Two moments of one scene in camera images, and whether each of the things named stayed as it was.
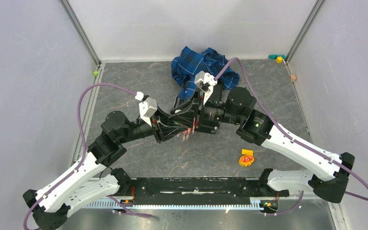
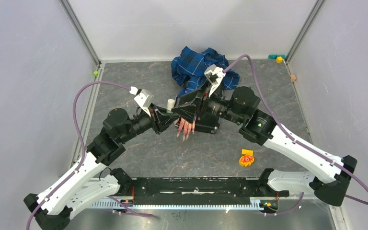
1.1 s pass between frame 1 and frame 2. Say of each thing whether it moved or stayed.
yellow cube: stayed
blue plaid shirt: stayed
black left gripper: moved
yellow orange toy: stayed
